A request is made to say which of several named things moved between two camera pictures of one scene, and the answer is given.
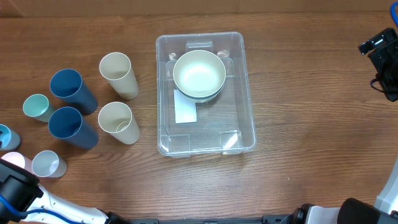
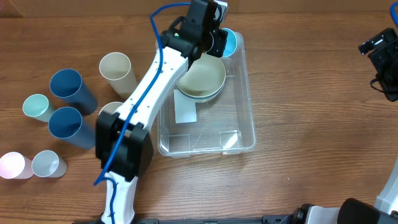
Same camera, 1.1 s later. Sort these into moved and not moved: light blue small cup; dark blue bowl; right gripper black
Moved: light blue small cup
Not moved: right gripper black; dark blue bowl
